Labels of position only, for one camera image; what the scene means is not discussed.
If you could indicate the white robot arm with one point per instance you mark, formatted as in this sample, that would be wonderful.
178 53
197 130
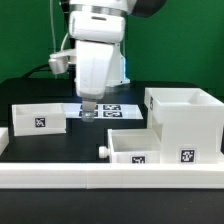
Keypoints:
139 8

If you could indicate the white U-shaped fence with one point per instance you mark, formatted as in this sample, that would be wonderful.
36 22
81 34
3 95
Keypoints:
98 176

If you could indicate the white front drawer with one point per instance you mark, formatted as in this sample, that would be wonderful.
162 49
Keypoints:
141 146

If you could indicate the white drawer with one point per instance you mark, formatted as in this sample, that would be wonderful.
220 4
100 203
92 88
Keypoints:
141 146
38 119

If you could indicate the white drawer cabinet box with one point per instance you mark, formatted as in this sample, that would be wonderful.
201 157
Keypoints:
189 124

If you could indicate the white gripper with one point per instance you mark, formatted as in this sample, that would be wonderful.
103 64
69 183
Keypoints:
97 37

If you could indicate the white marker sheet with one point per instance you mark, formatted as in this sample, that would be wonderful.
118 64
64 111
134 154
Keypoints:
105 111

